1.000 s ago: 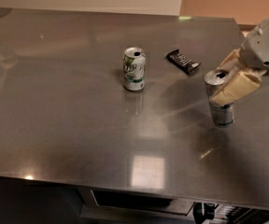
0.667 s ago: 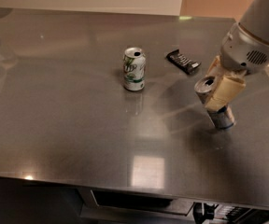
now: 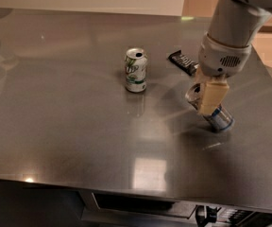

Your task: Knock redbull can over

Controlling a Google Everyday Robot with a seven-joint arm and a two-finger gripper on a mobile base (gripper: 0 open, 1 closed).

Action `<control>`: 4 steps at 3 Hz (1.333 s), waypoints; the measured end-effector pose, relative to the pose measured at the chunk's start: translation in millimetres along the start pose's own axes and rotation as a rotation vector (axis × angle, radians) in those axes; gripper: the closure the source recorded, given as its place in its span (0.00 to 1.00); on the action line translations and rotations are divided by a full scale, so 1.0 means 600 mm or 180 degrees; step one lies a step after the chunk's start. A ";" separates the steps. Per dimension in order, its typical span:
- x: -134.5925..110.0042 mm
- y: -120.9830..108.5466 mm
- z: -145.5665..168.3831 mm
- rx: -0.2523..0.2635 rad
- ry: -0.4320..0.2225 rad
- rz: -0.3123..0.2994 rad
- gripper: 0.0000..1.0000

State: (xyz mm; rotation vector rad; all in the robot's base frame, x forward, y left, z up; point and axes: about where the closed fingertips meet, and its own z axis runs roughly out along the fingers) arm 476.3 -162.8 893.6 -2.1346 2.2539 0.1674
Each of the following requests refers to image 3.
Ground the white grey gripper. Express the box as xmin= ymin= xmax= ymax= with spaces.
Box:
xmin=194 ymin=34 xmax=252 ymax=115

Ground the silver blue redbull can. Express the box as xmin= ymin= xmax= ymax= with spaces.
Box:
xmin=185 ymin=83 xmax=234 ymax=132

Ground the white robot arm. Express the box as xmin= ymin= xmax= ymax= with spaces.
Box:
xmin=195 ymin=0 xmax=272 ymax=115

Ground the green white soda can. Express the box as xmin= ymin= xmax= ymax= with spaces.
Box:
xmin=125 ymin=48 xmax=147 ymax=93

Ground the black candy bar wrapper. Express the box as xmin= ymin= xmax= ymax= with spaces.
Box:
xmin=168 ymin=50 xmax=198 ymax=77

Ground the grey drawer under table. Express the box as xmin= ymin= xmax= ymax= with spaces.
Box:
xmin=78 ymin=190 xmax=196 ymax=224

